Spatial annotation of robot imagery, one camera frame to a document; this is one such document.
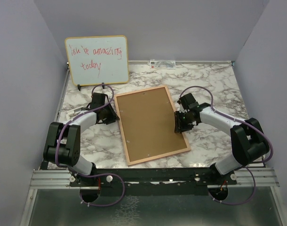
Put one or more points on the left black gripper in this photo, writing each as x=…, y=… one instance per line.
x=112, y=117

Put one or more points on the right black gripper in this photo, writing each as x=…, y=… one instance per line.
x=179, y=125

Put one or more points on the pink wooden photo frame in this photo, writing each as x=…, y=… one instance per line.
x=181, y=141

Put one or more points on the brown cardboard backing board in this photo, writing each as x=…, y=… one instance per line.
x=145, y=122

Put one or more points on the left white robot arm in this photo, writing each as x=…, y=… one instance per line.
x=62, y=145

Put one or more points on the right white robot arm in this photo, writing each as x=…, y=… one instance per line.
x=247, y=141

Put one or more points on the small whiteboard with red writing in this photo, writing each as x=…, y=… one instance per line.
x=98, y=59

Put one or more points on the metal angle bracket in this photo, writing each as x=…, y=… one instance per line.
x=72, y=113

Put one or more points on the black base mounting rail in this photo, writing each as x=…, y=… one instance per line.
x=153, y=181

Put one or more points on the white label strip at wall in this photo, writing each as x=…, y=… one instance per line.
x=162, y=64

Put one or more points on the aluminium front rail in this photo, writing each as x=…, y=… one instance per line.
x=61, y=179

